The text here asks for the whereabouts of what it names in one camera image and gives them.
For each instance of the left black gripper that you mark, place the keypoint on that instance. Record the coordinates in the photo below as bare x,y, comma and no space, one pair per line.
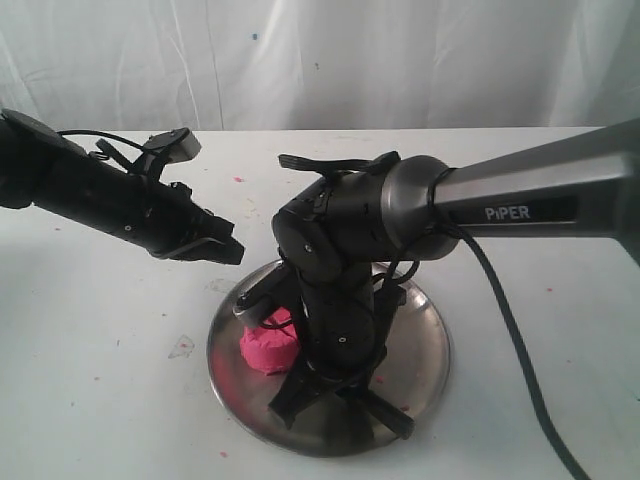
170,226

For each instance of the black knife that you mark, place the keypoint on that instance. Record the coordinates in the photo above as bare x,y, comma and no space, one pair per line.
393,418

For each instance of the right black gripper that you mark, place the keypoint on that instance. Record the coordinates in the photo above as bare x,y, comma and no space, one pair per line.
343,326

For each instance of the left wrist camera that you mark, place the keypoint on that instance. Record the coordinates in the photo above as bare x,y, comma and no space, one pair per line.
175,146

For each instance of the white backdrop cloth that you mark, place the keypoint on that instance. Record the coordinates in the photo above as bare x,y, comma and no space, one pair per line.
264,65

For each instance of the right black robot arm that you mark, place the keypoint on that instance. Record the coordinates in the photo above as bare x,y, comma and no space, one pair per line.
392,209

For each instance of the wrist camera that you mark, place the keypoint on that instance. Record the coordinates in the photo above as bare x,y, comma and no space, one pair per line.
255,301
175,146

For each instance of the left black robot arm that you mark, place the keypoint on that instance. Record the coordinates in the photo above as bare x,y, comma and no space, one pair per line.
105,191

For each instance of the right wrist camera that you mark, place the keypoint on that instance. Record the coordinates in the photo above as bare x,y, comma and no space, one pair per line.
255,301

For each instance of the round stainless steel plate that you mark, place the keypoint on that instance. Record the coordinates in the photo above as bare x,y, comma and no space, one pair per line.
412,377

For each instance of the pink dough lump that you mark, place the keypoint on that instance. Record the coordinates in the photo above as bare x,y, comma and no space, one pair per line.
271,351

